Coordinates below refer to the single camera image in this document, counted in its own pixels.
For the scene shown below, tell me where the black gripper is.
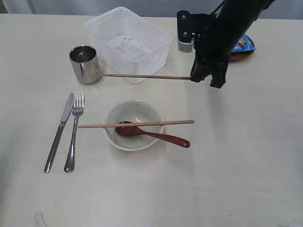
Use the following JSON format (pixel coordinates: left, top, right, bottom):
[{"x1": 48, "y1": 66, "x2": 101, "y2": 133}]
[{"x1": 190, "y1": 9, "x2": 260, "y2": 88}]

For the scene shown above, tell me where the brown round plate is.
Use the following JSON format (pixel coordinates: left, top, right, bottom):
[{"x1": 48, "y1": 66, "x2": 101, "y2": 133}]
[{"x1": 230, "y1": 38, "x2": 255, "y2": 61}]

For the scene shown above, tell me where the blue chips snack bag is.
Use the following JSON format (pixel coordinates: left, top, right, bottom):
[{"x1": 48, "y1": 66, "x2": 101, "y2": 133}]
[{"x1": 231, "y1": 34, "x2": 256, "y2": 53}]

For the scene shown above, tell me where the brown wooden chopstick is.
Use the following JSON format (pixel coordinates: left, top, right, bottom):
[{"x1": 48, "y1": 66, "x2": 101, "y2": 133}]
[
  {"x1": 78, "y1": 120, "x2": 195, "y2": 129},
  {"x1": 100, "y1": 74, "x2": 191, "y2": 80}
]

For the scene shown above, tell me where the white speckled bowl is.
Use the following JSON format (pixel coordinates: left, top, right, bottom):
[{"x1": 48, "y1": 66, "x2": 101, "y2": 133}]
[{"x1": 103, "y1": 100, "x2": 164, "y2": 151}]

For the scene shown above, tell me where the white perforated plastic basket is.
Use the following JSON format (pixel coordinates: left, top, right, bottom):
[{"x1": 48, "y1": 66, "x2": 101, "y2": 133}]
[{"x1": 83, "y1": 7, "x2": 172, "y2": 75}]

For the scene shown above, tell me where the brown wooden spoon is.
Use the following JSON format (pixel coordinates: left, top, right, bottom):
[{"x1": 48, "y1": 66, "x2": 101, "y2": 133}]
[{"x1": 115, "y1": 126, "x2": 190, "y2": 148}]

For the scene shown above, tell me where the silver foil packet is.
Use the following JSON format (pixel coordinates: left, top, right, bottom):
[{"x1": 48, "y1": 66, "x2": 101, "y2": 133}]
[{"x1": 69, "y1": 45, "x2": 101, "y2": 84}]

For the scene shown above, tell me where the silver metal fork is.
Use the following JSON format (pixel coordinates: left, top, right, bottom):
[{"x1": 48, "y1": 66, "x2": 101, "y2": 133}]
[{"x1": 64, "y1": 91, "x2": 85, "y2": 173}]

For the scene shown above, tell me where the silver metal table knife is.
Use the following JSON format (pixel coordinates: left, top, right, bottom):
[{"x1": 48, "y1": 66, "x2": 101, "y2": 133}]
[{"x1": 44, "y1": 93, "x2": 74, "y2": 173}]

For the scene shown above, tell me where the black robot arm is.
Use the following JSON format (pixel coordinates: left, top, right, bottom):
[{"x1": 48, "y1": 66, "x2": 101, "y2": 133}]
[{"x1": 190, "y1": 0, "x2": 272, "y2": 88}]

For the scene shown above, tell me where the grey backdrop curtain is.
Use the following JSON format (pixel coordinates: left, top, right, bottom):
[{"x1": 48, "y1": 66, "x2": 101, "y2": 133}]
[{"x1": 0, "y1": 0, "x2": 303, "y2": 19}]

